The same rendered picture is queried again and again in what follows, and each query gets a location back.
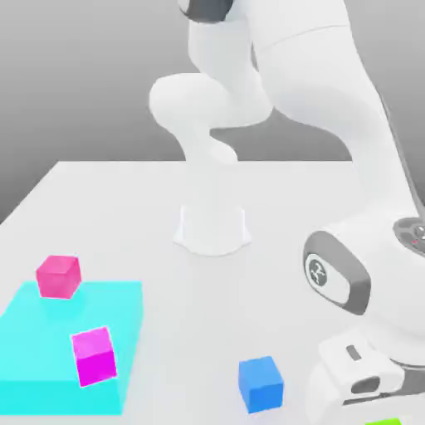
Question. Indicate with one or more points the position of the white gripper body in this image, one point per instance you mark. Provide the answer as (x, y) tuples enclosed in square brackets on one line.
[(327, 410)]

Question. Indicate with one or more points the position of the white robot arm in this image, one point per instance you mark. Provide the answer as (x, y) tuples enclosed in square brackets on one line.
[(318, 86)]

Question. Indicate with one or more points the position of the small green cube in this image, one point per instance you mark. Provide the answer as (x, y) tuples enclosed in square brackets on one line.
[(383, 422)]

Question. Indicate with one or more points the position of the small blue cube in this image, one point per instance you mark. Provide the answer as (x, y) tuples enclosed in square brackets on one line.
[(260, 385)]

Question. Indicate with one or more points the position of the small magenta cube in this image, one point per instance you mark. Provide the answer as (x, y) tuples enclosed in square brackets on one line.
[(95, 360)]

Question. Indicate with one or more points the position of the small pink cube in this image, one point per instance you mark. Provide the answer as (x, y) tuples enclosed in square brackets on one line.
[(58, 277)]

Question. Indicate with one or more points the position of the large cyan box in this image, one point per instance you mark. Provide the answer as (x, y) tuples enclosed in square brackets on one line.
[(36, 345)]

